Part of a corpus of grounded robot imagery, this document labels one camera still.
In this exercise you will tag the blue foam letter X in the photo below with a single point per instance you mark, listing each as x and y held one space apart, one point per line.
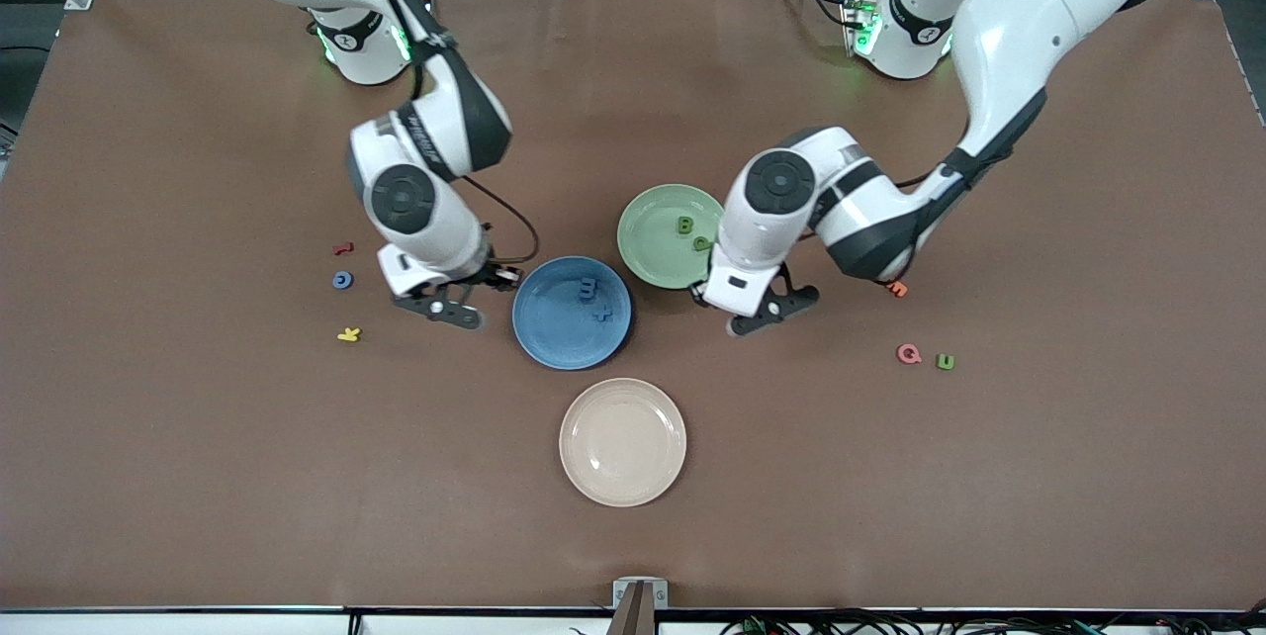
602 314

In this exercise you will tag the yellow foam letter K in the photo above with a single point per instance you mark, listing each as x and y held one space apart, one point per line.
348 334

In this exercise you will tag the white table edge rail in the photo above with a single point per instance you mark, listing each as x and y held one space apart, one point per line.
198 625

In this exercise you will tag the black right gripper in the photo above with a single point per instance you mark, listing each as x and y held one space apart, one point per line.
488 273

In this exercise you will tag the brown table cover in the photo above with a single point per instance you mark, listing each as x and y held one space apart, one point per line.
198 477

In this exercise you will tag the pink foam letter Q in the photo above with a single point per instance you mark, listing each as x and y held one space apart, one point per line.
902 354

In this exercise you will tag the silver metal bracket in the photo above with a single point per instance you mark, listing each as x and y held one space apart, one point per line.
620 595

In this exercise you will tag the beige round plate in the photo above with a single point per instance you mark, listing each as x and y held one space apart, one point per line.
622 442

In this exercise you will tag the blue foam letter E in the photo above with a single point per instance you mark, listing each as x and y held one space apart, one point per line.
588 291

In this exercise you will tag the left arm base connector block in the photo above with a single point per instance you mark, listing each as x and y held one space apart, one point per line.
859 22

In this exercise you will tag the blue foam letter C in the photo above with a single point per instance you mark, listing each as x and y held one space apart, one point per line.
334 280

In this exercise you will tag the blue round plate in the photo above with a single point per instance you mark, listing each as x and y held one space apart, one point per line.
554 343

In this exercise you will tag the brown tapered mount bar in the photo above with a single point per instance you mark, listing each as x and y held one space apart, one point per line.
638 615

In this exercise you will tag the green round plate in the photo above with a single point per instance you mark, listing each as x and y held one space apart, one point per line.
653 239

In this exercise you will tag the orange foam letter E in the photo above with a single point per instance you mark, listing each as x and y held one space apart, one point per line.
899 291

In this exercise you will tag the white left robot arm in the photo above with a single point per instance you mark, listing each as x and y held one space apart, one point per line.
1009 22

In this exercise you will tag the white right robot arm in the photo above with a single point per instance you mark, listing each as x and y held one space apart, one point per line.
425 220

